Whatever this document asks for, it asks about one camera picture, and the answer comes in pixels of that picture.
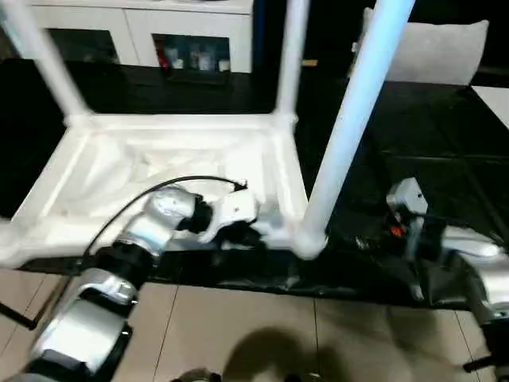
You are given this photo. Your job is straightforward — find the white plastic table leg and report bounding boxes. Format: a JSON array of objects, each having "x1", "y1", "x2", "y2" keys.
[
  {"x1": 295, "y1": 0, "x2": 418, "y2": 260},
  {"x1": 0, "y1": 217, "x2": 25, "y2": 268},
  {"x1": 273, "y1": 0, "x2": 312, "y2": 123},
  {"x1": 0, "y1": 0, "x2": 89, "y2": 121}
]

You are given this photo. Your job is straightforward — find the grey left robot leg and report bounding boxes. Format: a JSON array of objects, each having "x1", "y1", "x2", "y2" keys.
[{"x1": 173, "y1": 368, "x2": 223, "y2": 382}]

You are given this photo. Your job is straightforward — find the white flat board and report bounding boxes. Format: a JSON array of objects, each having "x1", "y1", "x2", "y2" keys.
[{"x1": 470, "y1": 84, "x2": 509, "y2": 131}]

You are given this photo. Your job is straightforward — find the grey cushion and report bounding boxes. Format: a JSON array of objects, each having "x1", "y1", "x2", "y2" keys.
[{"x1": 348, "y1": 6, "x2": 491, "y2": 88}]

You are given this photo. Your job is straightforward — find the white cabinet with glass doors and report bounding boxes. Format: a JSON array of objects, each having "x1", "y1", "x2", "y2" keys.
[{"x1": 22, "y1": 0, "x2": 255, "y2": 76}]

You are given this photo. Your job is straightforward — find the black left camera cable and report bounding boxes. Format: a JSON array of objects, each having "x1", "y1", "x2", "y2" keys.
[{"x1": 78, "y1": 175, "x2": 251, "y2": 268}]

